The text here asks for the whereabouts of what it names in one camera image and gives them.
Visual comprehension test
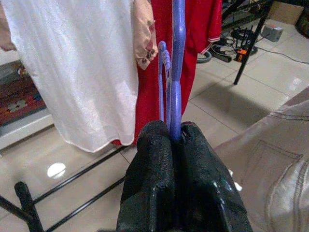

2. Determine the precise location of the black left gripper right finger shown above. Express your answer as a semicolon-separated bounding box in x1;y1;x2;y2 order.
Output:
173;121;253;232

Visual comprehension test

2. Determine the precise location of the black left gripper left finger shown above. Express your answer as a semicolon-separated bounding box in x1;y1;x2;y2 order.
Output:
115;120;176;232

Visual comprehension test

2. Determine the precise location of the blue plastic clothes hanger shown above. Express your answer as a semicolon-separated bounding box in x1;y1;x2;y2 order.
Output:
158;0;187;142

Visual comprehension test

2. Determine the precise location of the beige stitched garment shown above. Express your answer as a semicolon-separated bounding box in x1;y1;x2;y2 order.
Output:
213;87;309;232

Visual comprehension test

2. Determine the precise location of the white hanging garment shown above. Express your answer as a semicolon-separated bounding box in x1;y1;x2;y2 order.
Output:
0;0;140;153

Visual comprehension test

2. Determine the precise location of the steel and black clothes rack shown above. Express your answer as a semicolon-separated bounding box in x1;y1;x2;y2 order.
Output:
0;145;138;232

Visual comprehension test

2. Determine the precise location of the white glass-door cabinet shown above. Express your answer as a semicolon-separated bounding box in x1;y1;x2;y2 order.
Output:
0;48;55;152

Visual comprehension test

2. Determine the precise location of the orange and black device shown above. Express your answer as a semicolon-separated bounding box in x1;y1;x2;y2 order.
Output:
235;47;249;62

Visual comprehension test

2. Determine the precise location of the colourful patterned textile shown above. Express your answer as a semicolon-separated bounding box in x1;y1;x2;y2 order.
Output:
0;60;48;126

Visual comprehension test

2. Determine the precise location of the red garment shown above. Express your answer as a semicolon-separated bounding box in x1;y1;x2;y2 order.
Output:
112;0;223;147

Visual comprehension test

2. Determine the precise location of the small grey box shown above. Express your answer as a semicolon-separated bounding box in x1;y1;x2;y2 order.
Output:
262;24;283;42

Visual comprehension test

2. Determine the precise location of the black metal table frame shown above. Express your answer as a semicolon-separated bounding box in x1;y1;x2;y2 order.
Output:
222;0;309;85

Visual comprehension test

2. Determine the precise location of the black cable bundle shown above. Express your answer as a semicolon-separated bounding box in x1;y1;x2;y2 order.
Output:
197;25;259;64

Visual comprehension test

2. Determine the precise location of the grey floor cable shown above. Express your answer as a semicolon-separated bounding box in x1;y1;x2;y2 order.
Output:
255;45;309;65

